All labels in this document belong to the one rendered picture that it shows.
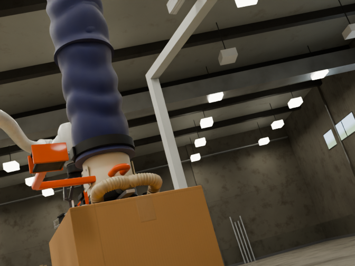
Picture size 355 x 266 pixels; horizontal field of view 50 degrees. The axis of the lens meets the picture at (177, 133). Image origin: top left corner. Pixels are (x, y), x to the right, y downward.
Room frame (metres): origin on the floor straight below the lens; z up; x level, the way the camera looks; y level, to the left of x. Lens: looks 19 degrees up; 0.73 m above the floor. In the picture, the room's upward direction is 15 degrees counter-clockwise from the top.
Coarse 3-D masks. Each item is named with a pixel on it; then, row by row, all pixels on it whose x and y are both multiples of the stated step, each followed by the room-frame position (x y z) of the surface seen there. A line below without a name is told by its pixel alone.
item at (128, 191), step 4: (120, 188) 1.20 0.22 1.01; (128, 188) 1.19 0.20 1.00; (120, 192) 1.22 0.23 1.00; (124, 192) 1.19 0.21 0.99; (128, 192) 1.18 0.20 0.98; (132, 192) 1.18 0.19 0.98; (120, 196) 1.22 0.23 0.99; (124, 196) 1.21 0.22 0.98; (128, 196) 1.23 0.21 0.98; (112, 200) 1.28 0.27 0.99; (88, 204) 1.24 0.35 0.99
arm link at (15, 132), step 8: (0, 112) 1.35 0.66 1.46; (0, 120) 1.36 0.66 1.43; (8, 120) 1.39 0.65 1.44; (8, 128) 1.42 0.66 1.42; (16, 128) 1.45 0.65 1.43; (16, 136) 1.49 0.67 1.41; (24, 136) 1.55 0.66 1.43; (16, 144) 1.57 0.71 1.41; (24, 144) 1.58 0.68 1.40; (32, 144) 1.63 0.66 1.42
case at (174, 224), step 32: (160, 192) 1.10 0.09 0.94; (192, 192) 1.15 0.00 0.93; (64, 224) 1.08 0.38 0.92; (96, 224) 1.01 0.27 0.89; (128, 224) 1.05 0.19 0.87; (160, 224) 1.09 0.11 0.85; (192, 224) 1.13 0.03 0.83; (64, 256) 1.17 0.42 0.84; (96, 256) 1.00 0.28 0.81; (128, 256) 1.04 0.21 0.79; (160, 256) 1.08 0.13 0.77; (192, 256) 1.12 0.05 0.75
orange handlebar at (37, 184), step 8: (112, 168) 1.20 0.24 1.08; (120, 168) 1.19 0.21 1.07; (128, 168) 1.21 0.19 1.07; (40, 176) 1.04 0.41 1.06; (88, 176) 1.24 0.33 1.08; (112, 176) 1.24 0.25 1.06; (32, 184) 1.13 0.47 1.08; (40, 184) 1.11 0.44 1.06; (48, 184) 1.17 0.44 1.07; (56, 184) 1.18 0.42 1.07; (64, 184) 1.19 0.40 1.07; (72, 184) 1.21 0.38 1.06; (80, 184) 1.23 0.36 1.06
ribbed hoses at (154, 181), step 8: (120, 176) 1.16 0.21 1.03; (128, 176) 1.18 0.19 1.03; (136, 176) 1.17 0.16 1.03; (144, 176) 1.18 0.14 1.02; (152, 176) 1.20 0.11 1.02; (96, 184) 1.13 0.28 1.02; (104, 184) 1.12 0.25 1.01; (112, 184) 1.13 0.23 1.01; (120, 184) 1.15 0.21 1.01; (128, 184) 1.17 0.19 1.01; (136, 184) 1.19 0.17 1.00; (144, 184) 1.20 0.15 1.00; (152, 184) 1.21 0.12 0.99; (160, 184) 1.23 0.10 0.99; (96, 192) 1.12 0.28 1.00; (104, 192) 1.13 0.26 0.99; (152, 192) 1.25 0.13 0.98; (96, 200) 1.15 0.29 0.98
